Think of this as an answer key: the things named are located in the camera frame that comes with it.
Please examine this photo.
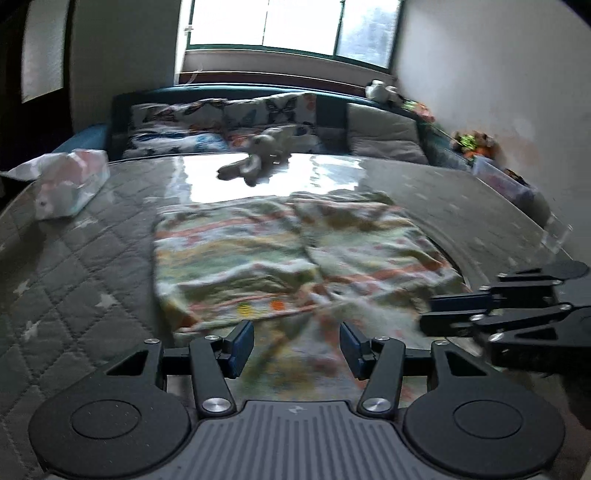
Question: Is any clear plastic cup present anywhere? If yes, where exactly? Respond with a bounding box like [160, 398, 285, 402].
[540, 215, 574, 252]

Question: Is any black and white plush toy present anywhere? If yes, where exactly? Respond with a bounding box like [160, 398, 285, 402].
[366, 79, 402, 104]

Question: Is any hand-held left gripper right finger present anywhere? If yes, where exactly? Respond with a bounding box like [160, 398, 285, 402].
[339, 321, 492, 420]

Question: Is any grey long-eared plush toy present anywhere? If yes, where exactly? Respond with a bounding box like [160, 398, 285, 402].
[217, 124, 296, 186]

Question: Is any green framed window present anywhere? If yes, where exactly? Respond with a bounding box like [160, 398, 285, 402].
[185, 0, 403, 71]

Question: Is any orange green plush toy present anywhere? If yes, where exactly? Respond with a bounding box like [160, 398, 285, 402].
[403, 99, 435, 123]

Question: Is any teal sofa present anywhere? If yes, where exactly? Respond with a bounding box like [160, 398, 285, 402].
[46, 83, 467, 163]

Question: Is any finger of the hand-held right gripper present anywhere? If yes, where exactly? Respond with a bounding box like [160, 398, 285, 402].
[429, 271, 561, 312]
[419, 302, 575, 343]

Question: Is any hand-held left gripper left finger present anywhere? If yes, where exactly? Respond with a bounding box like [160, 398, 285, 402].
[105, 320, 256, 420]

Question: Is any grey pillow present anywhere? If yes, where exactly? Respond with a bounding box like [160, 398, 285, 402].
[346, 102, 430, 164]

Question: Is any butterfly print pillow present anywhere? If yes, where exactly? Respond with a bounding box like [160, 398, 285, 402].
[124, 98, 232, 153]
[224, 91, 324, 153]

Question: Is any dark wooden door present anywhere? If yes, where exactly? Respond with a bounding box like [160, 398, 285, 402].
[0, 0, 75, 153]

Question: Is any clear plastic storage container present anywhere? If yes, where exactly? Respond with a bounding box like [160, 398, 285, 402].
[471, 157, 537, 209]

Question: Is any patterned fleece garment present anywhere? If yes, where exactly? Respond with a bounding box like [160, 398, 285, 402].
[152, 191, 467, 407]

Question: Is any white tissue pack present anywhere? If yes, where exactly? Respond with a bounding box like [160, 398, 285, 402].
[0, 148, 110, 221]

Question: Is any brown and green plush toy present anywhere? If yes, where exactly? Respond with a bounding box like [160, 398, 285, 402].
[450, 130, 500, 158]

